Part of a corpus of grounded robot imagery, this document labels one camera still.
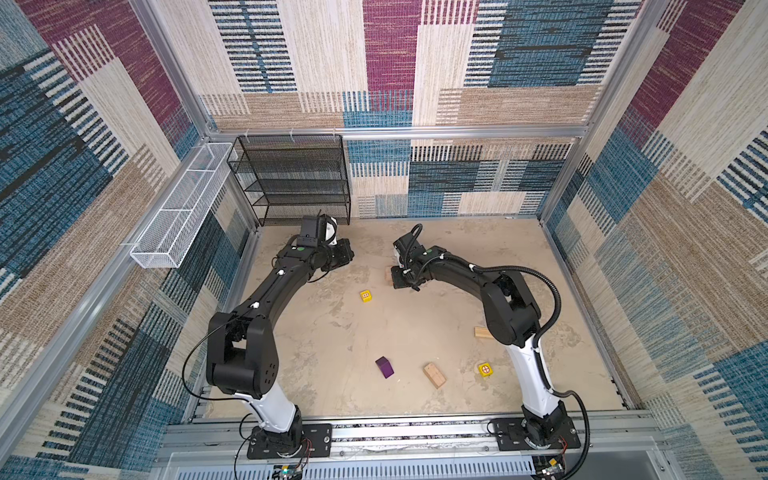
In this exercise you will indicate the purple block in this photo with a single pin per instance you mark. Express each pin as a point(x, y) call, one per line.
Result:
point(385, 367)

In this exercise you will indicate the wood block front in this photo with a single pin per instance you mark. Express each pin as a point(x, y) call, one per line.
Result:
point(435, 375)

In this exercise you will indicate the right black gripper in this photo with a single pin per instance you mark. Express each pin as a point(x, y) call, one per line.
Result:
point(398, 282)

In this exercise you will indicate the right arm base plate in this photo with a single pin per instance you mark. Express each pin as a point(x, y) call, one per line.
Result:
point(512, 435)

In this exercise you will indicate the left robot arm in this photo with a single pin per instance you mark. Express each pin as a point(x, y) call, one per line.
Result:
point(242, 357)

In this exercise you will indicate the black wire shelf rack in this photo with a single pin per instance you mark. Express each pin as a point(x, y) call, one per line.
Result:
point(287, 177)

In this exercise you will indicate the white mesh wall basket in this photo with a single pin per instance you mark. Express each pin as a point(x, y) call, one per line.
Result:
point(167, 239)

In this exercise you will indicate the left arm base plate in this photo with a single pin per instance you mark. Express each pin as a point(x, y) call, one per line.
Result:
point(313, 440)

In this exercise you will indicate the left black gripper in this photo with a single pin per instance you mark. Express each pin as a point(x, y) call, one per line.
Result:
point(345, 253)

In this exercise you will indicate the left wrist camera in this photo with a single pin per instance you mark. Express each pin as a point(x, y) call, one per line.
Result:
point(328, 229)

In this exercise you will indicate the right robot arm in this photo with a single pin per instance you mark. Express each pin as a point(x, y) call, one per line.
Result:
point(512, 317)

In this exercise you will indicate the aluminium front rail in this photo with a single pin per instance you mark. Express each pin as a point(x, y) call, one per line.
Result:
point(621, 445)

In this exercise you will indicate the yellow cube red mark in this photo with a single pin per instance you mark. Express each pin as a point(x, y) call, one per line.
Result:
point(485, 369)

